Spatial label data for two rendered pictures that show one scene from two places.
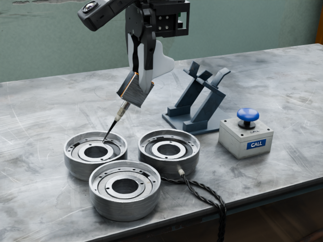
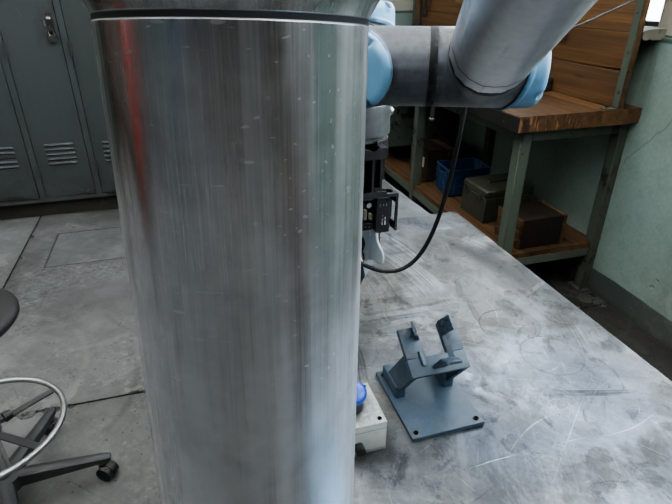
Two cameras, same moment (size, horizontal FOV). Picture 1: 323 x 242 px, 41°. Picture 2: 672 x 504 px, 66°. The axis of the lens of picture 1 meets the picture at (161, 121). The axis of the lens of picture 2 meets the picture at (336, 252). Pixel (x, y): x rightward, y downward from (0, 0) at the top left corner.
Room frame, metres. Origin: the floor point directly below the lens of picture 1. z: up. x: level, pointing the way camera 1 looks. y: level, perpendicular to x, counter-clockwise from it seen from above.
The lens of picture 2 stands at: (0.75, -0.62, 1.30)
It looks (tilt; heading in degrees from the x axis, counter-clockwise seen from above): 28 degrees down; 98
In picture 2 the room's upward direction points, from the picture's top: straight up
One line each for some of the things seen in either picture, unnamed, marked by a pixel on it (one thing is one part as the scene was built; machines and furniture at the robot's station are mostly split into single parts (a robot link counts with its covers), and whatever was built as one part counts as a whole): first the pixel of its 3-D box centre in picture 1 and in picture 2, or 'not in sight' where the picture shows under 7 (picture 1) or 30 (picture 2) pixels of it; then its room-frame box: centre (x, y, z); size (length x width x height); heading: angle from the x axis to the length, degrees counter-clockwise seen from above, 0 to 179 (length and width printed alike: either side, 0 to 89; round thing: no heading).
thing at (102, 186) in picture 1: (125, 190); not in sight; (0.52, 0.05, 0.82); 0.08 x 0.08 x 0.02
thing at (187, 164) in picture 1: (168, 153); not in sight; (0.63, -0.01, 0.82); 0.10 x 0.10 x 0.04
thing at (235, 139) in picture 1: (247, 134); (350, 422); (0.70, -0.16, 0.82); 0.08 x 0.07 x 0.05; 115
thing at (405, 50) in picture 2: not in sight; (371, 66); (0.70, -0.08, 1.23); 0.11 x 0.11 x 0.08; 1
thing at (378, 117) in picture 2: not in sight; (362, 119); (0.69, 0.02, 1.15); 0.08 x 0.08 x 0.05
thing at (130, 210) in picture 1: (125, 190); not in sight; (0.52, 0.05, 0.82); 0.10 x 0.10 x 0.04
